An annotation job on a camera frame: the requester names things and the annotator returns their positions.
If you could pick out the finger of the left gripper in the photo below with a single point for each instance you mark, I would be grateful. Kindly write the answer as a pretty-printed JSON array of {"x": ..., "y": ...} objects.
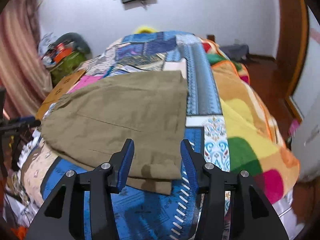
[{"x": 18, "y": 125}]

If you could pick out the yellow bed rail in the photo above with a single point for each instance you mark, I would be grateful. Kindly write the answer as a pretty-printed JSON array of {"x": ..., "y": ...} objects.
[{"x": 145, "y": 30}]

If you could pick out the orange box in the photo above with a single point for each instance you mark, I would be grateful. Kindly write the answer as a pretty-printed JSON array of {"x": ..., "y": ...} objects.
[{"x": 61, "y": 52}]

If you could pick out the wooden door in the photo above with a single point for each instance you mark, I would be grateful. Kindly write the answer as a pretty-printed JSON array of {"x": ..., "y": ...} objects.
[{"x": 293, "y": 41}]

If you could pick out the grey cloth pile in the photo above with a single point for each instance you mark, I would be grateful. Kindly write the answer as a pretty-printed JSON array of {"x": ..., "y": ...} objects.
[{"x": 44, "y": 44}]

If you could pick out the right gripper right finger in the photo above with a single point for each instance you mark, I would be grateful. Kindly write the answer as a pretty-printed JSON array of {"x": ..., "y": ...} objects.
[{"x": 252, "y": 215}]

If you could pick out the pink cloth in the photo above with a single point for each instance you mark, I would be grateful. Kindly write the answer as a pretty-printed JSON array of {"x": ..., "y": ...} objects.
[{"x": 84, "y": 81}]

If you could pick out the blue patchwork quilt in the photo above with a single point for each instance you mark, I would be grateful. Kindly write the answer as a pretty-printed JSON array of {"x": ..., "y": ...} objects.
[{"x": 142, "y": 214}]

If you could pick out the wooden lap table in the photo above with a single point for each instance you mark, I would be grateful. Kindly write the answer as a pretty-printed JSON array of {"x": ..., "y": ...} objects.
[{"x": 59, "y": 90}]

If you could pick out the striped red gold curtain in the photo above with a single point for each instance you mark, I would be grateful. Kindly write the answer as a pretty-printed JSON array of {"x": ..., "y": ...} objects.
[{"x": 23, "y": 74}]

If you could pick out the colourful fleece blanket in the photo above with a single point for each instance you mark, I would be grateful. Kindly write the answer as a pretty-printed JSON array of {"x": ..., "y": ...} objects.
[{"x": 254, "y": 139}]

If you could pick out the grey backpack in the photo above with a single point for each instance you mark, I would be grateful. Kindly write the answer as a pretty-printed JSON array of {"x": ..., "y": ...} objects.
[{"x": 236, "y": 52}]

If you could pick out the green patterned storage box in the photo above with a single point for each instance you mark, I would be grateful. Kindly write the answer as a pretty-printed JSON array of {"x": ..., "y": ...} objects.
[{"x": 66, "y": 66}]

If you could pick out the white appliance with stickers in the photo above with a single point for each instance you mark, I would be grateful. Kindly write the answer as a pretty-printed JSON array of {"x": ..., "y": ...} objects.
[{"x": 305, "y": 147}]

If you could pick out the grey neck pillow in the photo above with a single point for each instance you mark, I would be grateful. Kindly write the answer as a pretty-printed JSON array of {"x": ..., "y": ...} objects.
[{"x": 79, "y": 43}]

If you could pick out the olive khaki shorts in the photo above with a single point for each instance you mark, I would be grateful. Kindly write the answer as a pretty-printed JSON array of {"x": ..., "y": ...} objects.
[{"x": 89, "y": 125}]

